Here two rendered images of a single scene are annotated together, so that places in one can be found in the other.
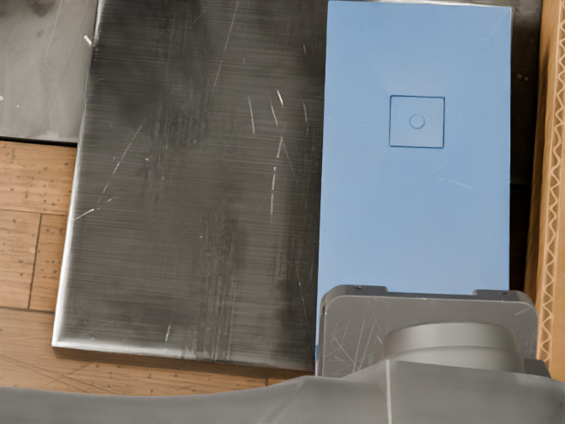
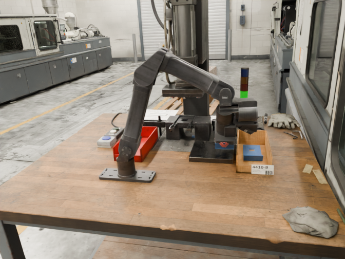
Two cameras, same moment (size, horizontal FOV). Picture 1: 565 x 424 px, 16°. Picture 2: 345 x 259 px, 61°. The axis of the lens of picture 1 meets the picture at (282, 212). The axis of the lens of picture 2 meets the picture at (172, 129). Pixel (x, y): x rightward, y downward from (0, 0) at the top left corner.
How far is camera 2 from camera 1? 0.88 m
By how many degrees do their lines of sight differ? 52
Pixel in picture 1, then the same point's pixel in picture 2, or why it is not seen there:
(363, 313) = not seen: hidden behind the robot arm
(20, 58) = (186, 148)
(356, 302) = not seen: hidden behind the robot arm
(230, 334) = (206, 156)
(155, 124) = (199, 147)
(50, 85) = (189, 149)
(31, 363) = (186, 162)
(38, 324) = (187, 160)
